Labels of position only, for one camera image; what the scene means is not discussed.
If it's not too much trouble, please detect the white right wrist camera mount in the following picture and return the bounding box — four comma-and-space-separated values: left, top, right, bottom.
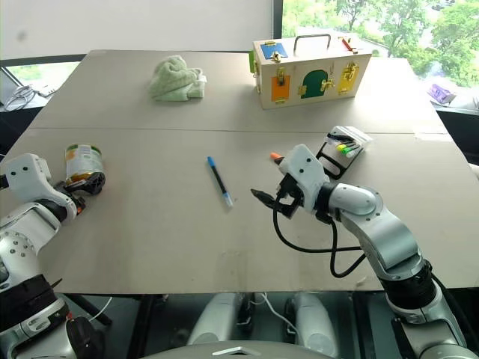
278, 143, 331, 217

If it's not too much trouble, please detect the wooden lock latch box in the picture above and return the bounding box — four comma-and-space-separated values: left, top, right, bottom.
248, 34, 373, 111

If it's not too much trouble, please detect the silver robot torso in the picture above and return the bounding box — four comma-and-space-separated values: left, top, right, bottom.
137, 339, 340, 359

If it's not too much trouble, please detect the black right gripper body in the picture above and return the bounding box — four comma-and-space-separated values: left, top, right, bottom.
274, 172, 307, 220

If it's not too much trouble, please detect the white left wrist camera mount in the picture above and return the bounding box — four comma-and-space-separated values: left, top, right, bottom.
0, 153, 79, 218

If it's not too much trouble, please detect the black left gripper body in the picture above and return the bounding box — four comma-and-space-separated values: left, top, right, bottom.
55, 180, 88, 217

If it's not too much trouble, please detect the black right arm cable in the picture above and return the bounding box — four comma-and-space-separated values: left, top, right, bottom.
272, 201, 366, 279

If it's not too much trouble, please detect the dark window frame post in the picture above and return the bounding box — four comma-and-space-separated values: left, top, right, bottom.
270, 0, 284, 51

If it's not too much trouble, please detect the black marker set package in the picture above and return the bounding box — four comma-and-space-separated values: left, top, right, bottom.
315, 125, 374, 180

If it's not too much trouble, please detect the blue capped black pen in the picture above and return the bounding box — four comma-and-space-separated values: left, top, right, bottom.
206, 156, 234, 209

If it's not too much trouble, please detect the white cable bundle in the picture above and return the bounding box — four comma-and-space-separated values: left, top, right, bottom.
2, 83, 58, 112

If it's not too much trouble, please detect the green yellow tin can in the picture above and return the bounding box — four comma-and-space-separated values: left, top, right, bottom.
64, 143, 107, 189

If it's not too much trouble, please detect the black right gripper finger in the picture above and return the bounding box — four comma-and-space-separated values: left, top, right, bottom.
250, 188, 278, 209

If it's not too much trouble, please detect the silver rounded robot leg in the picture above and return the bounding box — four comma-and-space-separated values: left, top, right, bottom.
186, 292, 241, 346
291, 292, 340, 358

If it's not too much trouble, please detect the light green folded towel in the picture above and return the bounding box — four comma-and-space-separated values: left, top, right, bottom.
147, 54, 208, 102

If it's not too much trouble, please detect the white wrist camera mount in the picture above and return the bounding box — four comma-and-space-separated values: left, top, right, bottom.
0, 153, 79, 218
278, 143, 331, 217

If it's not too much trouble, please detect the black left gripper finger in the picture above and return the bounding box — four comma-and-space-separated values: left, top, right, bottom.
74, 172, 107, 195

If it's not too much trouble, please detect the purple packet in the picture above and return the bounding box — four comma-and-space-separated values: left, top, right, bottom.
425, 82, 458, 106

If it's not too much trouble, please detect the thin white cable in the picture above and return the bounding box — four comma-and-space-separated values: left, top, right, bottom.
249, 292, 300, 334

